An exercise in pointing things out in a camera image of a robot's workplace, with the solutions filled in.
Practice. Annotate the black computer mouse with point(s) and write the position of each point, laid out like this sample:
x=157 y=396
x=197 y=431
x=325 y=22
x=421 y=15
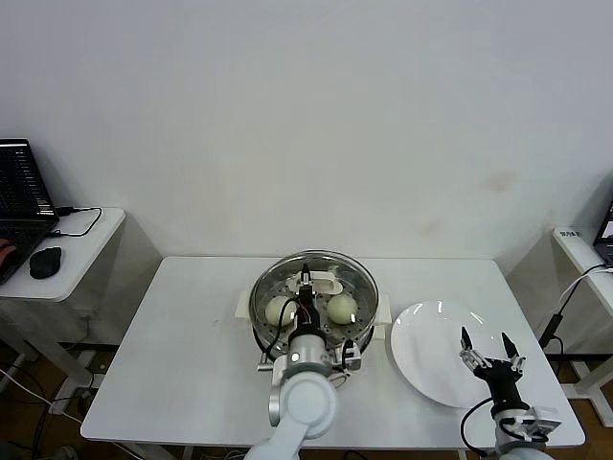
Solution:
x=45 y=262

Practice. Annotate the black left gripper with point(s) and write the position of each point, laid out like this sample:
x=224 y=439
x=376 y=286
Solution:
x=307 y=314

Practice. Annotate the white side table with mouse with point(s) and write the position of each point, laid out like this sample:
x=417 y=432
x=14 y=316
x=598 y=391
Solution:
x=91 y=259

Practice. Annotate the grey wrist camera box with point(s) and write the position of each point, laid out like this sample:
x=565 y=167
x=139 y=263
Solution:
x=352 y=355
x=543 y=421

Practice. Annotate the steel perforated steamer basket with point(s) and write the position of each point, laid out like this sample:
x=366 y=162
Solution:
x=383 y=309

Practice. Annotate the bare person hand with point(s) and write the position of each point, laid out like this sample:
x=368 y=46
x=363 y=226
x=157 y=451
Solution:
x=6 y=251

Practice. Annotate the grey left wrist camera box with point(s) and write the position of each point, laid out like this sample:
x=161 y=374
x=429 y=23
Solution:
x=352 y=355

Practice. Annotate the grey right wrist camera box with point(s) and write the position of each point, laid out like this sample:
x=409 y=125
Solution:
x=543 y=421

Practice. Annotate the cream electric cooker base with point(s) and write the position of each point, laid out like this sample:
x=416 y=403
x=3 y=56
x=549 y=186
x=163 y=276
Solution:
x=379 y=332

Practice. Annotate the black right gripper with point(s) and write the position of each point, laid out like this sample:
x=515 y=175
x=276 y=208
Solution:
x=500 y=381

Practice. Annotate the white steamed baozi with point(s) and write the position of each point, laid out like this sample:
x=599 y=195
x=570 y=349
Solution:
x=277 y=310
x=342 y=308

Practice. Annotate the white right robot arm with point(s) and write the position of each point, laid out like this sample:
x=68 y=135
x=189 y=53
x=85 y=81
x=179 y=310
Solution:
x=515 y=443

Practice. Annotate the white round plate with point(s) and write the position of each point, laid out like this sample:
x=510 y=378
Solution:
x=431 y=345

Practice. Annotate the black laptop with dark screen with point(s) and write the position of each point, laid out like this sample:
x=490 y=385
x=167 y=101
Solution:
x=19 y=191

